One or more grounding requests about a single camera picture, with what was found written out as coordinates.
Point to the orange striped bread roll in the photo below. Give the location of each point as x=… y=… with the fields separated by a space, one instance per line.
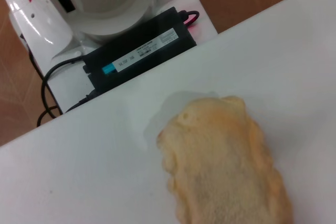
x=223 y=169

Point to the white robot base platform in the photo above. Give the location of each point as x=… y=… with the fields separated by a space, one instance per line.
x=71 y=77

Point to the black power adapter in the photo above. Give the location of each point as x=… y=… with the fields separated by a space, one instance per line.
x=141 y=51

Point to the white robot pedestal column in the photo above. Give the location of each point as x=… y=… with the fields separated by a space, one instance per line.
x=110 y=6

